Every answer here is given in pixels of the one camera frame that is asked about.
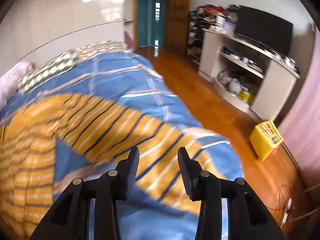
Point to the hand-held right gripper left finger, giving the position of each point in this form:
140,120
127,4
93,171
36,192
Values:
133,170

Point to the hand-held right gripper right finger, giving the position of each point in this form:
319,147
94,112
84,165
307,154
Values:
183,172

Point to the yellow striped garment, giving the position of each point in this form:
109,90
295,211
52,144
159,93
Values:
100,125

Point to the pile of clothes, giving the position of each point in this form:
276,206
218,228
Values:
210,12

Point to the yellow box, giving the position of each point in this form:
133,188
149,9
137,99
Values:
261,142

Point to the blue plaid bed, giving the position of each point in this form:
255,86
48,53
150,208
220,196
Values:
120,80

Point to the yellow container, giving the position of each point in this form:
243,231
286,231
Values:
246,96

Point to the white kettle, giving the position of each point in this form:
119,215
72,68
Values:
235,87

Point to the white power strip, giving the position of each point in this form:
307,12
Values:
287,210

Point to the beige patterned pillow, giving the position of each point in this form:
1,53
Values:
102,47

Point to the beige television cabinet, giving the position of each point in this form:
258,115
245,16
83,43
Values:
280,87

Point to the shoe rack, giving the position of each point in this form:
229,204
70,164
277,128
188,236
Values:
195,42

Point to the green dotted pillow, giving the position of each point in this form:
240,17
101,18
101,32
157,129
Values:
50,67

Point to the purple box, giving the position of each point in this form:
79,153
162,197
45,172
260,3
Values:
229,27

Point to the pink floral quilt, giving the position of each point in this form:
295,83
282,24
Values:
10,80

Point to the brown wooden door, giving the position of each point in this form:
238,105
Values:
177,17

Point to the teal door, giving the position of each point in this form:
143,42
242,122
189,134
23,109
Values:
150,12

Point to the black television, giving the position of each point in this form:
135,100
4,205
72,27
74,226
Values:
265,30

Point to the glossy white wardrobe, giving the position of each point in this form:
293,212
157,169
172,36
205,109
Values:
62,10

